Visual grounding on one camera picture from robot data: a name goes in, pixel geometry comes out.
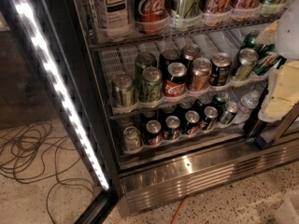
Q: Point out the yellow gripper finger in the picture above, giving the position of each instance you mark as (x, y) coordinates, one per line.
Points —
(268, 35)
(283, 92)

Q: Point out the white tea bottle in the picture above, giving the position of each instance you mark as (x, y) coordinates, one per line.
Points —
(114, 19)

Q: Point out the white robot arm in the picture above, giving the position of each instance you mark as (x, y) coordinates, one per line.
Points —
(287, 37)

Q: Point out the pale green can middle shelf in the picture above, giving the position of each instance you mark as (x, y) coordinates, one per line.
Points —
(244, 63)

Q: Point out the clear water bottle bottom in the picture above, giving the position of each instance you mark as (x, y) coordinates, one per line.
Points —
(246, 105)

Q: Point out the green can bottom shelf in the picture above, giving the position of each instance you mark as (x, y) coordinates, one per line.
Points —
(228, 112)

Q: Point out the dark can middle shelf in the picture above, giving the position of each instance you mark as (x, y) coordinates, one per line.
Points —
(221, 65)

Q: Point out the copper can middle shelf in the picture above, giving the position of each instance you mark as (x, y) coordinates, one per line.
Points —
(199, 73)

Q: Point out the stainless steel display fridge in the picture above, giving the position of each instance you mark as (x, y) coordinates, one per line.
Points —
(176, 168)

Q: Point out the Coca-Cola can middle shelf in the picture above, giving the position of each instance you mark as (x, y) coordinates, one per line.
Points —
(174, 82)

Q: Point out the Coca-Cola bottle top shelf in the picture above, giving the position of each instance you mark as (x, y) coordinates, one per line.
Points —
(150, 16)

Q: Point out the open glass fridge door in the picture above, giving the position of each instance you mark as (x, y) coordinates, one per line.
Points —
(44, 179)

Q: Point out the green can back right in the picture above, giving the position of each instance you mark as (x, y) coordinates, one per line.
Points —
(250, 40)

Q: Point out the Mountain Dew can lying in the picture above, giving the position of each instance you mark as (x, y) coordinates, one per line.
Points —
(268, 57)

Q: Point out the copper can back row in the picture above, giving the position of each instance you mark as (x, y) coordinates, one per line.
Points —
(190, 52)

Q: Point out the black can back row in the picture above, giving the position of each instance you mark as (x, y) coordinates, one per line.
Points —
(169, 55)

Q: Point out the white bin corner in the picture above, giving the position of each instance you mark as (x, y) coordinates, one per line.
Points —
(288, 212)

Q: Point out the green can back row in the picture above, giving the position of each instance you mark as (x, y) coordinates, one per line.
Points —
(144, 60)

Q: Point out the dark red can bottom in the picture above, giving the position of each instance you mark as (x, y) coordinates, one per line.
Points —
(153, 133)

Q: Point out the silver can bottom left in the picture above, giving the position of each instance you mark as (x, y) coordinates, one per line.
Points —
(131, 139)

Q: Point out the white LED light strip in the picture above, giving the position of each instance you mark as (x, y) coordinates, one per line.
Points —
(27, 14)

